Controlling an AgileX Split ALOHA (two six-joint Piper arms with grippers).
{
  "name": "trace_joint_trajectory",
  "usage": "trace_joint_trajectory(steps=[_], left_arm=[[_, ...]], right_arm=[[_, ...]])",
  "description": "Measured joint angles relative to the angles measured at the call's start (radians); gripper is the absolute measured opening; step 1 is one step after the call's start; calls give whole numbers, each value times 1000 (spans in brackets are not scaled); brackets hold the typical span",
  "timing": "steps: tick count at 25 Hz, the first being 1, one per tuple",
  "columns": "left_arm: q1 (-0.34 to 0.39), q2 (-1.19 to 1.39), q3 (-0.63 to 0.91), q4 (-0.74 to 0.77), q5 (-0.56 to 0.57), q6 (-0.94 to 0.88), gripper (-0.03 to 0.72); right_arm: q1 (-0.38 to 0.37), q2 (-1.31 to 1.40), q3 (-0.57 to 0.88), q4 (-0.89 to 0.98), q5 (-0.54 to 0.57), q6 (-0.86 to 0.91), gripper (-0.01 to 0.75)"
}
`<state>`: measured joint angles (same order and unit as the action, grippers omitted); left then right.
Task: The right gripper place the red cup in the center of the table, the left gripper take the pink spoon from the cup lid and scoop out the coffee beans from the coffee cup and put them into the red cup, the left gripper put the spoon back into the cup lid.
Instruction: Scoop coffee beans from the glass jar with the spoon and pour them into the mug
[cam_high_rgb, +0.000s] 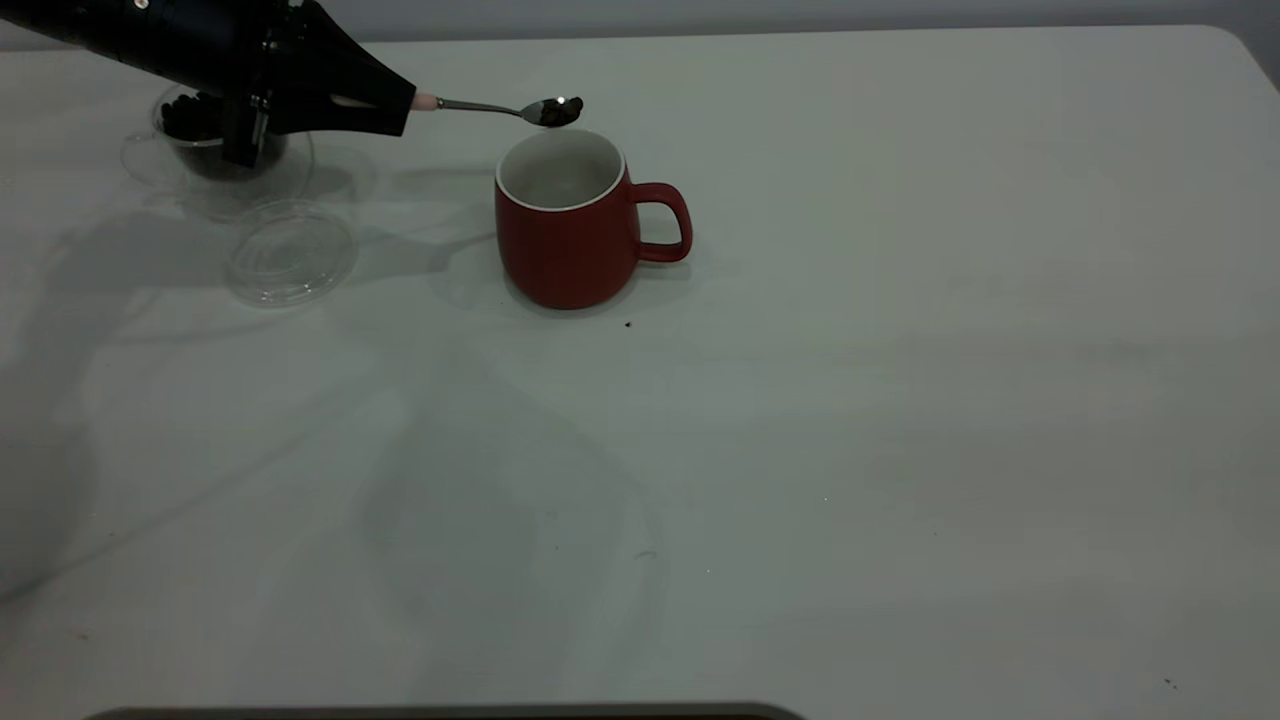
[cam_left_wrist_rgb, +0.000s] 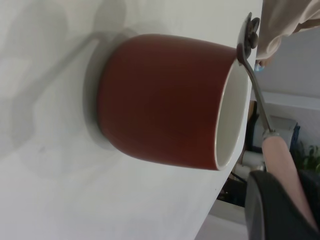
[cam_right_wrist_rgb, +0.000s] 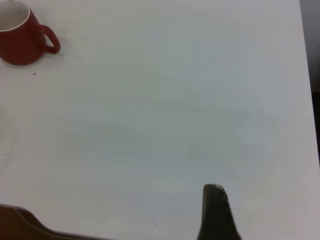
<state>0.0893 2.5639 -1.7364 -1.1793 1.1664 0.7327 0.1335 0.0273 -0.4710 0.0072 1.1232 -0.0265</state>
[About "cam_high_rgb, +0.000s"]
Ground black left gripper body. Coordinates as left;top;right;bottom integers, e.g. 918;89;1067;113
150;0;301;101

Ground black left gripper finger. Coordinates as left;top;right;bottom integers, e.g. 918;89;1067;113
280;0;417;109
266;98;413;138

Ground pink-handled metal spoon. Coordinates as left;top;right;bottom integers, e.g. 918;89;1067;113
413;92;584;128

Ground red ceramic mug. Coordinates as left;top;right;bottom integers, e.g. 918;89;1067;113
494;128;694;311

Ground dark coffee beans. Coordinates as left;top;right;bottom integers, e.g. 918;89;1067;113
160;92;286;181

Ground clear round glass lid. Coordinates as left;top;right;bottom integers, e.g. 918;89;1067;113
222;198;359;308

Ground clear double-wall glass cup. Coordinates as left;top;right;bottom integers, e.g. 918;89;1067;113
120;85;316;221

